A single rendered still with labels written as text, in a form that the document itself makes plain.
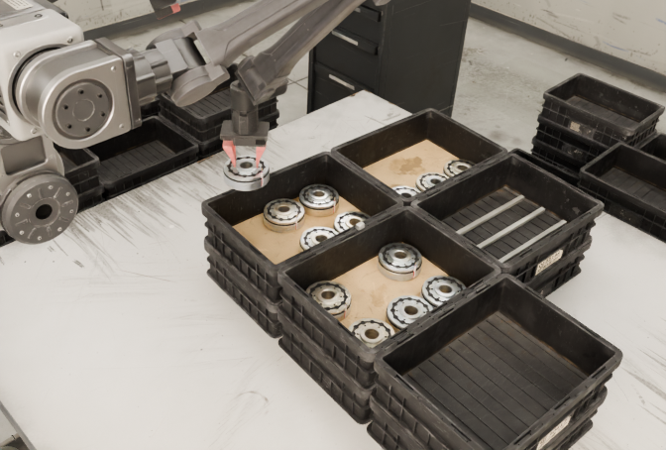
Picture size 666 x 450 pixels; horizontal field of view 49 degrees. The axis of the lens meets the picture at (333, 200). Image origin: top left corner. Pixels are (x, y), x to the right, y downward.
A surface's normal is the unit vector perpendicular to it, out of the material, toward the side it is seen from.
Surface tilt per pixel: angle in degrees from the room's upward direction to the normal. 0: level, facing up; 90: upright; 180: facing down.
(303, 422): 0
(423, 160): 0
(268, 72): 80
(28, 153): 90
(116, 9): 90
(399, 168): 0
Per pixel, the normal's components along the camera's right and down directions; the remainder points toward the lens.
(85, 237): 0.05, -0.80
